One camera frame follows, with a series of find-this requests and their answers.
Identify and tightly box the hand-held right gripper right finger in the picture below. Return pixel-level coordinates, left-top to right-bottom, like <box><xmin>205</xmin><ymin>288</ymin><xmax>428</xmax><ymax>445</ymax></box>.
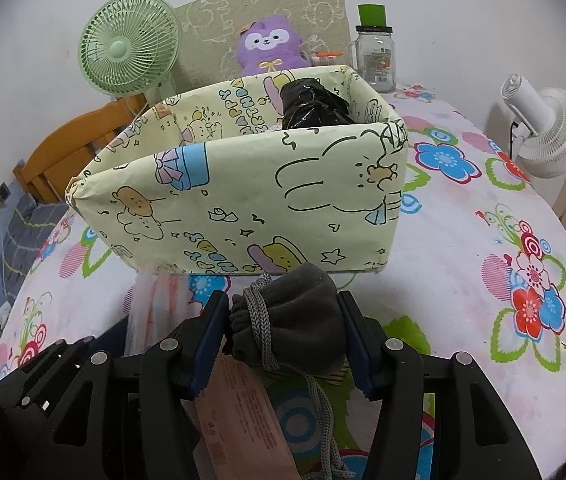
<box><xmin>338</xmin><ymin>290</ymin><xmax>544</xmax><ymax>480</ymax></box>

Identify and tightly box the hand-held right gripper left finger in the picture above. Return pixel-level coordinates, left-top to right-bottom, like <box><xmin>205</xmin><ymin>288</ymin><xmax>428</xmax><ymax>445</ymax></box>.
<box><xmin>53</xmin><ymin>290</ymin><xmax>231</xmax><ymax>480</ymax></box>

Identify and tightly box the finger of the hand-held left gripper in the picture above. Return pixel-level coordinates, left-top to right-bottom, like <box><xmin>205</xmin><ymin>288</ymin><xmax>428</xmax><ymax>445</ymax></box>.
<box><xmin>0</xmin><ymin>337</ymin><xmax>100</xmax><ymax>442</ymax></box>

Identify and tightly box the grey drawstring pouch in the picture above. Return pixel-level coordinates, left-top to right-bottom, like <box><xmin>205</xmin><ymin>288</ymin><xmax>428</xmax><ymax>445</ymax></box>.
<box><xmin>225</xmin><ymin>262</ymin><xmax>356</xmax><ymax>480</ymax></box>

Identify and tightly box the yellow cartoon storage box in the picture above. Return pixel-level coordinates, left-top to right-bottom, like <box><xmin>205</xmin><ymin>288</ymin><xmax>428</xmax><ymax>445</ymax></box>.
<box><xmin>66</xmin><ymin>65</ymin><xmax>409</xmax><ymax>277</ymax></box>

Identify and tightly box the black plastic bag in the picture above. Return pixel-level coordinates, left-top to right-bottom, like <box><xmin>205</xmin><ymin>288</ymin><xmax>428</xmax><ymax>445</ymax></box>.
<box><xmin>280</xmin><ymin>77</ymin><xmax>356</xmax><ymax>131</ymax></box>

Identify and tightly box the pink packet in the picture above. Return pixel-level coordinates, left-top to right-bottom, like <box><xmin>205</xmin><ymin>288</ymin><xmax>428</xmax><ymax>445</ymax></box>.
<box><xmin>195</xmin><ymin>347</ymin><xmax>299</xmax><ymax>480</ymax></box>

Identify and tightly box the clear plastic bag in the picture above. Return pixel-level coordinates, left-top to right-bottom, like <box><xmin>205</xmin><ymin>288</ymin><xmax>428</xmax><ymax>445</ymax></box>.
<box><xmin>123</xmin><ymin>266</ymin><xmax>199</xmax><ymax>361</ymax></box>

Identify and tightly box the grey plaid pillow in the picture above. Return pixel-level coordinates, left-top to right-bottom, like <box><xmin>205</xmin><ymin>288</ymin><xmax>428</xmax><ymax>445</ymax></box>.
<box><xmin>0</xmin><ymin>192</ymin><xmax>71</xmax><ymax>281</ymax></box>

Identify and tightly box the wooden bed headboard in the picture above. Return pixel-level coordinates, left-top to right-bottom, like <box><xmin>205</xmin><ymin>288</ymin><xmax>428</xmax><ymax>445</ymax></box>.
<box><xmin>13</xmin><ymin>95</ymin><xmax>146</xmax><ymax>203</ymax></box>

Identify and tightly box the white standing fan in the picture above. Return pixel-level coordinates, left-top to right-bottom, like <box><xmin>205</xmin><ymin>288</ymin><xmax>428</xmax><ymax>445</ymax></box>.
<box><xmin>500</xmin><ymin>74</ymin><xmax>566</xmax><ymax>208</ymax></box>

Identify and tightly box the glass jar with green lid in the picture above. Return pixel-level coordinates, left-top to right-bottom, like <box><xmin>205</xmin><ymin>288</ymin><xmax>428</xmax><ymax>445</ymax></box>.
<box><xmin>345</xmin><ymin>4</ymin><xmax>396</xmax><ymax>93</ymax></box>

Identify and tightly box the purple plush toy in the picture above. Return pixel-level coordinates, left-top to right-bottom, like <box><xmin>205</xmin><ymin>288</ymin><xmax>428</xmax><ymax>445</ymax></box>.
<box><xmin>235</xmin><ymin>16</ymin><xmax>311</xmax><ymax>77</ymax></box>

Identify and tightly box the green desk fan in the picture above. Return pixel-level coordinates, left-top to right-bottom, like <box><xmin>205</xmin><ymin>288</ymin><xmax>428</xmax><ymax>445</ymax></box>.
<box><xmin>80</xmin><ymin>0</ymin><xmax>182</xmax><ymax>111</ymax></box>

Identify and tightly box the green patterned board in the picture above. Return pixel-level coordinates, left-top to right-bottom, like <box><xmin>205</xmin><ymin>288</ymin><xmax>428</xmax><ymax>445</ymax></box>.
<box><xmin>173</xmin><ymin>0</ymin><xmax>351</xmax><ymax>91</ymax></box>

